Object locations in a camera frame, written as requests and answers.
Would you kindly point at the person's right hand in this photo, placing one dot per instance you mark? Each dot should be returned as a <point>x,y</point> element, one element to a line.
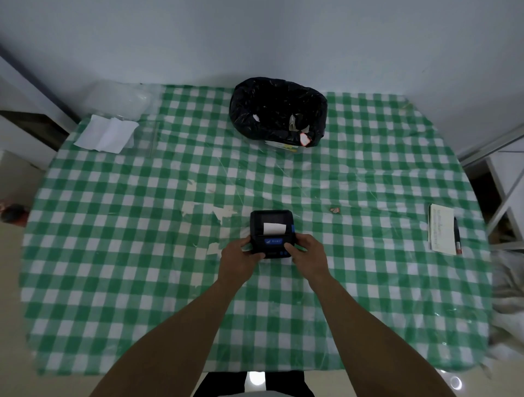
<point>311,257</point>

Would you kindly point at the person's left hand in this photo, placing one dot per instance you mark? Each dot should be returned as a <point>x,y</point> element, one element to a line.
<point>235,263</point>

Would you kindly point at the white thermal paper roll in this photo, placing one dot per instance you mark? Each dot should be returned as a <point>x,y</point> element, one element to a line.
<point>274,229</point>

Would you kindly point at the black portable printer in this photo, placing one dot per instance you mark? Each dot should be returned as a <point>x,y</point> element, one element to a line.
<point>270,216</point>

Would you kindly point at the pink red-edged sticker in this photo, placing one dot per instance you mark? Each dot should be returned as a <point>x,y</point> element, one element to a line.
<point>304,139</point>

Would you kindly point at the person's right forearm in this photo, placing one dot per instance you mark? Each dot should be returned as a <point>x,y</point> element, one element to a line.
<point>376,343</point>

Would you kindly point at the person's left forearm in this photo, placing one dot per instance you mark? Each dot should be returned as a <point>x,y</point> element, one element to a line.
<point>176,343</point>

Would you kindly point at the small flat white paper scrap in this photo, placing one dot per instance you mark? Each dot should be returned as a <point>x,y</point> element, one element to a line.
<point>213,249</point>

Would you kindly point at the large torn white paper scrap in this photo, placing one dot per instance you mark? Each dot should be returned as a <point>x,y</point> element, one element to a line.
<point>223,212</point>

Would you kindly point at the green white checkered tablecloth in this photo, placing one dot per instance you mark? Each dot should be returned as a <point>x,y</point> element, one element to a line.
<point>123,266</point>

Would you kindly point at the white notepad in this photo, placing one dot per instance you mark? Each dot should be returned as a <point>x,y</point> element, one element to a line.
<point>441,229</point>

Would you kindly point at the crumpled white paper strip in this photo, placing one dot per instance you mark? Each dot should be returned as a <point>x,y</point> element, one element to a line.
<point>293,122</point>

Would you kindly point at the black pen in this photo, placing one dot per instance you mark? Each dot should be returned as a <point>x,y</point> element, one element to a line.
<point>457,237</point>

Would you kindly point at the black trash bag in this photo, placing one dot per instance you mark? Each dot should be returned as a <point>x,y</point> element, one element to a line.
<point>274,98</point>

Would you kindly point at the white folded paper sheet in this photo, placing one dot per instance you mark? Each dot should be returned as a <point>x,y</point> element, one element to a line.
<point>104,134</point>

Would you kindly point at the crumpled white plastic bags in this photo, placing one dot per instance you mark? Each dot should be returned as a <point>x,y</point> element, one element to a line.
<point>507,302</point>

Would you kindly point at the clear plastic bag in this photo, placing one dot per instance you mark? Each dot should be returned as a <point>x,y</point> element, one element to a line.
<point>116,100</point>

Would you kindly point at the white metal rack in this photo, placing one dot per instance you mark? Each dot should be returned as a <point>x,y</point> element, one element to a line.
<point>505,171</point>

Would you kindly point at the dark cola bottle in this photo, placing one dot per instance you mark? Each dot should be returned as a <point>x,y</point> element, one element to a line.
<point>14,213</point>

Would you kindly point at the white foam box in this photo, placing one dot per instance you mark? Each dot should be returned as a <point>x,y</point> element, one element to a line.
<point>18,176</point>

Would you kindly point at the white cabinet with black top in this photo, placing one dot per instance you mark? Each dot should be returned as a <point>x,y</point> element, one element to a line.
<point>20,135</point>

